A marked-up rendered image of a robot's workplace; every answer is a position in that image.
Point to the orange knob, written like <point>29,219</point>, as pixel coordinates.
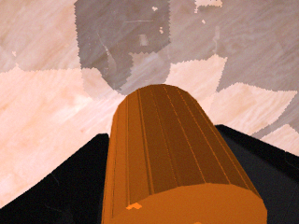
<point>167,164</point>

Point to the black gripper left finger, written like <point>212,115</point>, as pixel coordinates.
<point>71,194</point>

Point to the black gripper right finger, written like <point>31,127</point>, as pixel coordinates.
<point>273,171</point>

